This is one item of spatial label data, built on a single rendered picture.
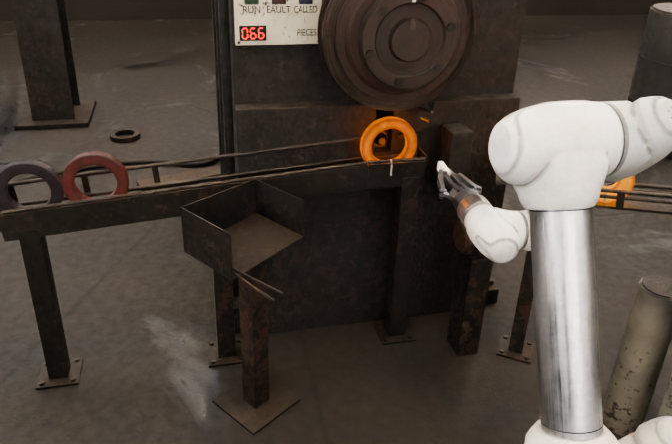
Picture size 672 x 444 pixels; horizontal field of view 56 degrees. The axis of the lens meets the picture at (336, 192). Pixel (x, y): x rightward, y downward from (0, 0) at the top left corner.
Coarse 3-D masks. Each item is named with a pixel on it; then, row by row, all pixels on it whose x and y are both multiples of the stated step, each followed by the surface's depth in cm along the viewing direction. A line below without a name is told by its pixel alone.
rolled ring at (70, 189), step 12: (84, 156) 181; (96, 156) 182; (108, 156) 183; (72, 168) 181; (108, 168) 184; (120, 168) 185; (72, 180) 183; (120, 180) 186; (72, 192) 185; (120, 192) 188
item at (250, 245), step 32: (224, 192) 177; (256, 192) 186; (192, 224) 166; (224, 224) 181; (256, 224) 183; (288, 224) 180; (192, 256) 171; (224, 256) 160; (256, 256) 169; (256, 320) 185; (256, 352) 190; (256, 384) 195; (256, 416) 196
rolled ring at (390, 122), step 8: (376, 120) 200; (384, 120) 198; (392, 120) 198; (400, 120) 199; (368, 128) 199; (376, 128) 198; (384, 128) 199; (392, 128) 200; (400, 128) 200; (408, 128) 201; (368, 136) 199; (408, 136) 202; (416, 136) 203; (360, 144) 202; (368, 144) 200; (408, 144) 203; (416, 144) 204; (368, 152) 201; (408, 152) 204; (368, 160) 203
